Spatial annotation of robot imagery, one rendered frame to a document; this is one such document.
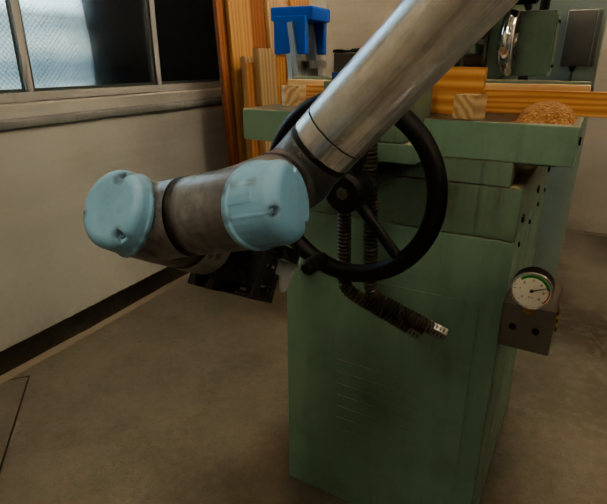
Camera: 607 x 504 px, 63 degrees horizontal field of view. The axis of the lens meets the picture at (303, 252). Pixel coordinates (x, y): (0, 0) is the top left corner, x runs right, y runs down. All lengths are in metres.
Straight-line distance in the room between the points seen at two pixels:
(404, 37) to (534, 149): 0.42
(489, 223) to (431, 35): 0.47
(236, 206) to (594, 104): 0.72
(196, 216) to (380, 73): 0.21
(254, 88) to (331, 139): 1.87
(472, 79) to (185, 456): 1.14
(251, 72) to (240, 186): 1.95
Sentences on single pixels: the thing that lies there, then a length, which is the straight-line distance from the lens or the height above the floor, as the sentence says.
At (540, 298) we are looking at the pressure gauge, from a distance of 0.84.
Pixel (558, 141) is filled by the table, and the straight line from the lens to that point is 0.84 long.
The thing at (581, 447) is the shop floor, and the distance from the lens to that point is 1.65.
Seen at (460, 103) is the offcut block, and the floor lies 0.92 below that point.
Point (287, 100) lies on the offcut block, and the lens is 1.09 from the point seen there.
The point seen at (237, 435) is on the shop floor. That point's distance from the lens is 1.51.
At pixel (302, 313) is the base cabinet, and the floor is 0.48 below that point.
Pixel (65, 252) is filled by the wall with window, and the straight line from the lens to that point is 1.99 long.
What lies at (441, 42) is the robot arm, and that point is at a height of 1.00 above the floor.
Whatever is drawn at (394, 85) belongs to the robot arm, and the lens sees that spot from 0.48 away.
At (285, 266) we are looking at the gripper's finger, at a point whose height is 0.72.
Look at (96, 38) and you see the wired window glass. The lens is 2.15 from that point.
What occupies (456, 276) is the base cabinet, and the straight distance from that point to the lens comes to 0.92.
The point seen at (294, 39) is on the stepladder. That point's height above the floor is 1.06.
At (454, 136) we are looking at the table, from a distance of 0.86.
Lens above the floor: 0.99
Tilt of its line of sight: 21 degrees down
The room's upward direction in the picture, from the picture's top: straight up
